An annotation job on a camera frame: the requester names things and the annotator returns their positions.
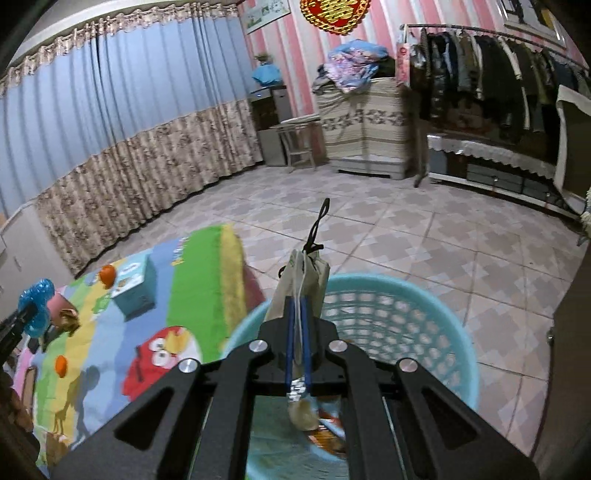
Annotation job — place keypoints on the pink hanging bag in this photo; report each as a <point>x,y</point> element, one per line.
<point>403,53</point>

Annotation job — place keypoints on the small potted plant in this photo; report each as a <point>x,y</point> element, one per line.
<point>263,59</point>

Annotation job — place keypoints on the beige paper bag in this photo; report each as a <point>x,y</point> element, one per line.
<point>300,281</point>

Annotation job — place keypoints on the framed landscape wall picture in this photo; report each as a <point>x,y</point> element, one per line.
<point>267,14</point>

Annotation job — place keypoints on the red heart wall decoration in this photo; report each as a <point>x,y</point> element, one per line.
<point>336,14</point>

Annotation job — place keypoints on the cartoon bird printed blanket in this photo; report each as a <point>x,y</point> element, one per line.
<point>184,300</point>

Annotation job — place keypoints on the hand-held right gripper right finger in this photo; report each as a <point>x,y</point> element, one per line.
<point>305,350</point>

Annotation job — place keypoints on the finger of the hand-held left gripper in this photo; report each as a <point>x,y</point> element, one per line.
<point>14,325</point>

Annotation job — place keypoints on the blue plastic bag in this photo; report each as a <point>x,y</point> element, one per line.
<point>36,304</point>

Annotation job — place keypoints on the low cabinet with lace cloth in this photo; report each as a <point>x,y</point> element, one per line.
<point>489,161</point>

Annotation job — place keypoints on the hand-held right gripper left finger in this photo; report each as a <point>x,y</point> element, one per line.
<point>289,350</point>

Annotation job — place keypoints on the whole orange fruit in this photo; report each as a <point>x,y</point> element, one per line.
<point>107,275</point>

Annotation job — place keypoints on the brown crumpled wrapper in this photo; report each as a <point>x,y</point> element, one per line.
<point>69,322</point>

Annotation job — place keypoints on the grey water dispenser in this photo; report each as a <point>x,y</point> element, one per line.
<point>270,129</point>

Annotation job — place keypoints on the white cabinet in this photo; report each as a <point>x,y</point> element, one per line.
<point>27,249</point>

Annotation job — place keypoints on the pink plastic bowl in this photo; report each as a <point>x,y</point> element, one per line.
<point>62,307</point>

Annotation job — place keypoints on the patterned cloth covered cabinet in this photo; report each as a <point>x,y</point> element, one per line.
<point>364,129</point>

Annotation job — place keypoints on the row of hanging dark clothes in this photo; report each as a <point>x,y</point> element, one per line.
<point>489,78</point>

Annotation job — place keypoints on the black and white wall poster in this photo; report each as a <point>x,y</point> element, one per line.
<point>531,18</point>

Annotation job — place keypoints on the teal tissue box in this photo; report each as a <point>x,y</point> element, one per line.
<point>134,288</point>

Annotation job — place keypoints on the metal clothes rack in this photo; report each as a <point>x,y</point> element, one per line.
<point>418,106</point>

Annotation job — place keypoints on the orange snack wrapper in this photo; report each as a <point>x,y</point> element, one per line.
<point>330,429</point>

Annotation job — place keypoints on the pile of folded bedding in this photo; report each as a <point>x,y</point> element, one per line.
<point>353,64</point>

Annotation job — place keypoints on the blue cloth bottle cover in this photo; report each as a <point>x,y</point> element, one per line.
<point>266,76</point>

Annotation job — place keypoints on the blue and floral curtain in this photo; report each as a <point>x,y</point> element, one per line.
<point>115,124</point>

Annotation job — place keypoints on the hollow orange peel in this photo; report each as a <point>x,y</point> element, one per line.
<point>61,364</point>

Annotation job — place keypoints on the dark wooden furniture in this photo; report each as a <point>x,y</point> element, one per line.
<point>575,360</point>

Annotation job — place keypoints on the teal plastic laundry basket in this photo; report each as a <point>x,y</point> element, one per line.
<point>415,332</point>

